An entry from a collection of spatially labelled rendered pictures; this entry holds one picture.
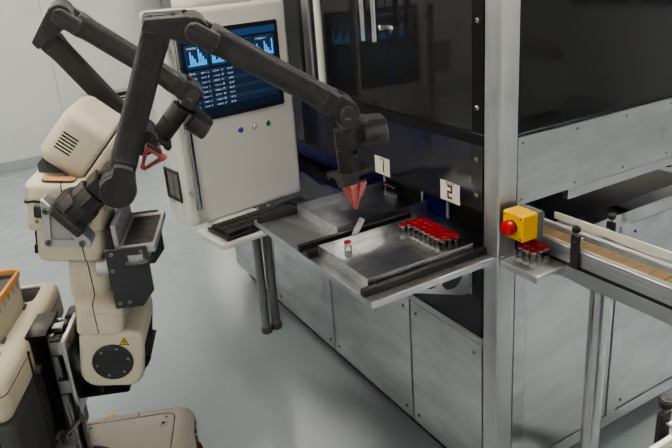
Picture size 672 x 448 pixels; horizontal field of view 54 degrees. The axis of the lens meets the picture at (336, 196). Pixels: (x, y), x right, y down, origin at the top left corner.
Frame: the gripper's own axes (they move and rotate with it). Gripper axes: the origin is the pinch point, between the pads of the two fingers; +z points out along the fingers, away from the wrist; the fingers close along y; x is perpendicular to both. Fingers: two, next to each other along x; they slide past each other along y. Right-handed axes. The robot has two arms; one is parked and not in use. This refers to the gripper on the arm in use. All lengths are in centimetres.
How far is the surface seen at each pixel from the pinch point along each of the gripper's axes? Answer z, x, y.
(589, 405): 66, -30, 48
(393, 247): 22.1, 13.2, 18.2
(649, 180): 30, 6, 123
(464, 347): 58, 4, 34
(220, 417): 106, 87, -24
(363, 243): 21.7, 21.1, 13.1
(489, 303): 39, -7, 35
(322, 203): 20, 55, 19
